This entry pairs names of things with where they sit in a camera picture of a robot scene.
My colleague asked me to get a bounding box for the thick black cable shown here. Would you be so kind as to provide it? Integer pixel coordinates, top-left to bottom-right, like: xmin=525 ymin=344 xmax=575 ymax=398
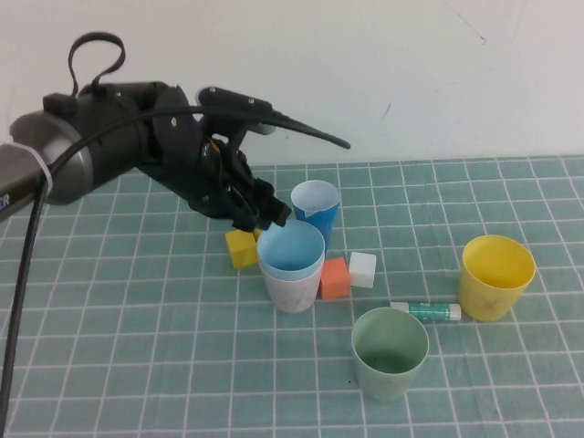
xmin=0 ymin=103 xmax=275 ymax=412

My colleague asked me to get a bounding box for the white cable tie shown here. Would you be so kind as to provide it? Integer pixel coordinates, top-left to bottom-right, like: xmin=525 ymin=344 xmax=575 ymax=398
xmin=17 ymin=143 xmax=55 ymax=189

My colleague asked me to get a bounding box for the green white checked tablecloth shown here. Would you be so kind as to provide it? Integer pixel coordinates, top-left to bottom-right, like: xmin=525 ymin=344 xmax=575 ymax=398
xmin=0 ymin=154 xmax=584 ymax=438

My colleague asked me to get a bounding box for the orange cube block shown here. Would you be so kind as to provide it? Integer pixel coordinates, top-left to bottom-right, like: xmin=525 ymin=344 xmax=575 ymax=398
xmin=318 ymin=256 xmax=351 ymax=301

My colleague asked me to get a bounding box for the light blue plastic cup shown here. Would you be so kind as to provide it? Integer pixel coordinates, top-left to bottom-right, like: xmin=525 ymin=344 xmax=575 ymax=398
xmin=255 ymin=220 xmax=327 ymax=282

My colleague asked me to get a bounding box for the green plastic cup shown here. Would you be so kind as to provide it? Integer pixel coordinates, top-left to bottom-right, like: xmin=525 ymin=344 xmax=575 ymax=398
xmin=350 ymin=306 xmax=431 ymax=402

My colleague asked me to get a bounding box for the yellow plastic cup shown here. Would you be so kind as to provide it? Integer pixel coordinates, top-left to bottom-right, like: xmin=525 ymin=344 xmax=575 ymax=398
xmin=458 ymin=235 xmax=537 ymax=323

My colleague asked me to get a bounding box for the green white glue stick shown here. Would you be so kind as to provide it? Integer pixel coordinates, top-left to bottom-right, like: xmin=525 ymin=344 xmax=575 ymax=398
xmin=390 ymin=300 xmax=463 ymax=322

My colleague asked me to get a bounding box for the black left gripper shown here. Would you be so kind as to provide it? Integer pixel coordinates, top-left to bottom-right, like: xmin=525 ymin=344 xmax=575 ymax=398
xmin=141 ymin=130 xmax=291 ymax=233

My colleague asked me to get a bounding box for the pink plastic cup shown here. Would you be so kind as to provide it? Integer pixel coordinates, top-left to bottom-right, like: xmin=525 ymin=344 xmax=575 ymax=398
xmin=259 ymin=258 xmax=326 ymax=314

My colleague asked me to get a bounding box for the white cube block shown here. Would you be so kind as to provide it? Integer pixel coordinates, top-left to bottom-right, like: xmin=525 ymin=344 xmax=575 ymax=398
xmin=348 ymin=251 xmax=378 ymax=289

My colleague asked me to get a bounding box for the black looped cable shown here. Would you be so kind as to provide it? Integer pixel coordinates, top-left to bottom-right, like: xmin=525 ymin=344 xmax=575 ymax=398
xmin=68 ymin=31 xmax=127 ymax=99

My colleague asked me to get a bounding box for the dark blue paper cup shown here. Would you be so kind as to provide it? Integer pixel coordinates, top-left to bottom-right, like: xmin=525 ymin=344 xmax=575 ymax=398
xmin=290 ymin=180 xmax=341 ymax=250

